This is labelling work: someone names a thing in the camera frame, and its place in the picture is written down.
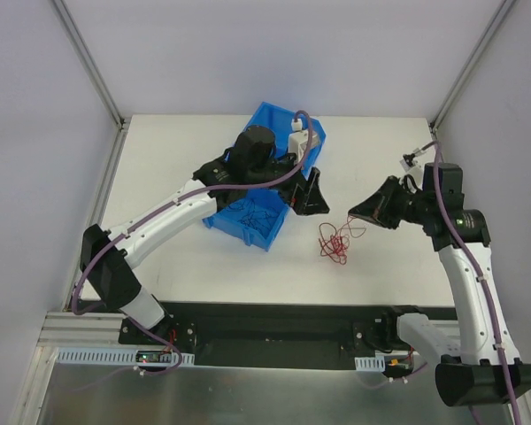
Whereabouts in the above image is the black thin cable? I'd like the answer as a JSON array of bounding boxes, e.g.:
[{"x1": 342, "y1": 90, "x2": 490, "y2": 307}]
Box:
[{"x1": 225, "y1": 201, "x2": 278, "y2": 231}]

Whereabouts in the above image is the red cable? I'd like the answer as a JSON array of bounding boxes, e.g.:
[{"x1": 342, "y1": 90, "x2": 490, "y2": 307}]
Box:
[{"x1": 318, "y1": 219, "x2": 368, "y2": 266}]

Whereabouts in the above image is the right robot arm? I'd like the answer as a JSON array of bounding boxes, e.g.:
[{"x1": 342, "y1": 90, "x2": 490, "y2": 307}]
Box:
[{"x1": 349, "y1": 163, "x2": 531, "y2": 406}]

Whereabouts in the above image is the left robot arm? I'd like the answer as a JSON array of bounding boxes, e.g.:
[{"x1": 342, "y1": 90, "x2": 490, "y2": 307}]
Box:
[{"x1": 77, "y1": 126, "x2": 329, "y2": 344}]

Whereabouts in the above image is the blue plastic compartment bin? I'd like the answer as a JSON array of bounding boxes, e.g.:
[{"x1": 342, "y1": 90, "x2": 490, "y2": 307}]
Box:
[{"x1": 202, "y1": 101, "x2": 327, "y2": 254}]

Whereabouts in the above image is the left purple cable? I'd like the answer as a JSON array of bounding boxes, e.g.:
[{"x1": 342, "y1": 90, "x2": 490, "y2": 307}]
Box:
[{"x1": 70, "y1": 110, "x2": 313, "y2": 316}]

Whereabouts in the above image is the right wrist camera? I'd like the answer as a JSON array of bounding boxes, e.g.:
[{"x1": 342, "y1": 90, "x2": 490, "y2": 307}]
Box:
[{"x1": 400, "y1": 148, "x2": 425, "y2": 179}]

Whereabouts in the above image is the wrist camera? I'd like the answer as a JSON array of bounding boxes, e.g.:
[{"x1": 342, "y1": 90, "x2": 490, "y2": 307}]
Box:
[
  {"x1": 400, "y1": 148, "x2": 425, "y2": 179},
  {"x1": 288, "y1": 119, "x2": 309, "y2": 162}
]

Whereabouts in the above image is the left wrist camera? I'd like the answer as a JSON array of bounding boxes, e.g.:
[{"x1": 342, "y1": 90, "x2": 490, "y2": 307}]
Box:
[{"x1": 288, "y1": 119, "x2": 309, "y2": 162}]

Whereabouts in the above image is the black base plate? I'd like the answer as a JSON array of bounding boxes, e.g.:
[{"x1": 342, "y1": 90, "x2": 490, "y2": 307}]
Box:
[{"x1": 117, "y1": 297, "x2": 443, "y2": 371}]

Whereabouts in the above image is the right white cable duct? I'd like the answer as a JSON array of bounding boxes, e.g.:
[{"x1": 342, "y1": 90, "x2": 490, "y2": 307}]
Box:
[{"x1": 354, "y1": 356, "x2": 386, "y2": 373}]

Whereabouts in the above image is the white cable duct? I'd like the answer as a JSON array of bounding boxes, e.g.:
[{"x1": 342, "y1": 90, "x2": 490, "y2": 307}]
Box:
[
  {"x1": 57, "y1": 348, "x2": 195, "y2": 367},
  {"x1": 354, "y1": 356, "x2": 386, "y2": 373}
]

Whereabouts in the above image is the left white cable duct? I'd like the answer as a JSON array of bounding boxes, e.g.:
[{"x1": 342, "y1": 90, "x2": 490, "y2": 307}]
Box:
[{"x1": 57, "y1": 348, "x2": 195, "y2": 367}]

